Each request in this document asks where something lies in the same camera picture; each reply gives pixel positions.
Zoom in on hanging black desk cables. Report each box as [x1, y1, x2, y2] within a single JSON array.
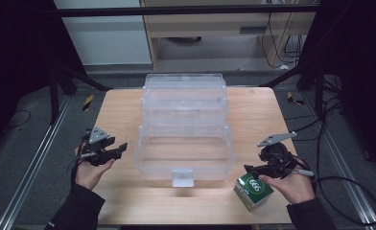
[[261, 12, 305, 70]]

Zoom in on white cabinet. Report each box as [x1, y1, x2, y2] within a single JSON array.
[[53, 0, 153, 66]]

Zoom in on clear plastic storage box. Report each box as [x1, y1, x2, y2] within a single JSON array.
[[133, 73, 234, 189]]

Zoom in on bundle of black floor cables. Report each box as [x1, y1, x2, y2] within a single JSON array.
[[285, 76, 348, 145]]

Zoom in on black metal stand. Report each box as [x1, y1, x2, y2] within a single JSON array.
[[259, 58, 325, 120], [47, 61, 113, 126]]

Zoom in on person's right hand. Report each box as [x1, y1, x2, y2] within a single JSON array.
[[258, 169, 317, 205]]

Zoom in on black horizontal frame bar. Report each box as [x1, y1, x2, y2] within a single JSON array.
[[55, 5, 319, 17]]

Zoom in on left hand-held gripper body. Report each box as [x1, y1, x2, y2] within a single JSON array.
[[77, 126, 117, 167]]

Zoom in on thin black floor cable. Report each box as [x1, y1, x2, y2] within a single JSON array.
[[4, 109, 33, 130]]

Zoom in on black curtain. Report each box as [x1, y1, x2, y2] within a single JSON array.
[[0, 0, 86, 154], [299, 0, 376, 178]]

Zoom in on black cable with silver plug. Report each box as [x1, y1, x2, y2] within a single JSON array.
[[70, 145, 96, 185], [295, 168, 376, 225]]

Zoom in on aluminium floor rail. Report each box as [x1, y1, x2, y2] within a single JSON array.
[[304, 92, 376, 230], [0, 95, 73, 230]]

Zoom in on green and white carton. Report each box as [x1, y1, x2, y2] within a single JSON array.
[[233, 172, 275, 213]]

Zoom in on light wooden desk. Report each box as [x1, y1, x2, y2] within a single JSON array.
[[139, 0, 318, 70]]

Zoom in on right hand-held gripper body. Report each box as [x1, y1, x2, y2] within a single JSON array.
[[256, 130, 298, 180]]

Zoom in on person's left hand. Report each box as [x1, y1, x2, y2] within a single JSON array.
[[74, 158, 117, 192]]

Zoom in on yellow and black tape marker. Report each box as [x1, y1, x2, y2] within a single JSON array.
[[286, 91, 305, 106], [82, 94, 95, 112]]

